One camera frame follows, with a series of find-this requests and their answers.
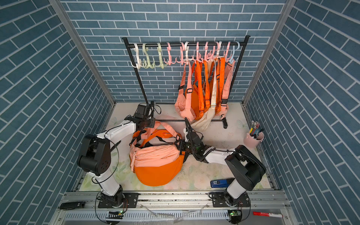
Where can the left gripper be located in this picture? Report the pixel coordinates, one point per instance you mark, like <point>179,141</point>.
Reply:
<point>152,124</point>

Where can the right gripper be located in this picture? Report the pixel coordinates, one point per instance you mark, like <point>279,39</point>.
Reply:
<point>182,144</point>

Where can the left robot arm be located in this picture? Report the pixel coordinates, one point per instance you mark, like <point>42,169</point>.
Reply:
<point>95,153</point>

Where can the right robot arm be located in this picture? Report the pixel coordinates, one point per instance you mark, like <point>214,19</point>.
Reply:
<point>247,169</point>

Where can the green plastic hook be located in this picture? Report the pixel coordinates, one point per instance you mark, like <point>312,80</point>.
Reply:
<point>146,63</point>
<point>160,57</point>

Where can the white plastic hook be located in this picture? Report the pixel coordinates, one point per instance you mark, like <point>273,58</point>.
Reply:
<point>138,63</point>

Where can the black clothes rack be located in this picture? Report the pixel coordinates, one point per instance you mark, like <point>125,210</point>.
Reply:
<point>129,46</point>

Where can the blue black stapler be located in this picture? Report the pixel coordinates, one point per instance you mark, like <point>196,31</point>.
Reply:
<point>222,183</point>

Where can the pink pen cup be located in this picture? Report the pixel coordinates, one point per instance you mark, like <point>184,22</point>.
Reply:
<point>254,136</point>

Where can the red white marker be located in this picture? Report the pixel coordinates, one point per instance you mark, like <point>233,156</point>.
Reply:
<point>274,215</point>

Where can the black remote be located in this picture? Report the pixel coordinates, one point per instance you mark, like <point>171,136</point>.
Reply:
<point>72,205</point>

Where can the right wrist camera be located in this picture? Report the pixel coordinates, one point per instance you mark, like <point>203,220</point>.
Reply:
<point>193,138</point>

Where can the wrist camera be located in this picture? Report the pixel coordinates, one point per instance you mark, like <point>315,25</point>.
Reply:
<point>193,138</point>
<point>144,111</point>

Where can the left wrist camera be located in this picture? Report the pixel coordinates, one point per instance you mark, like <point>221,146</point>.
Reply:
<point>144,111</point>

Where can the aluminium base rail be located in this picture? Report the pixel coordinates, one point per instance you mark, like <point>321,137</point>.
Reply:
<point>197,207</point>

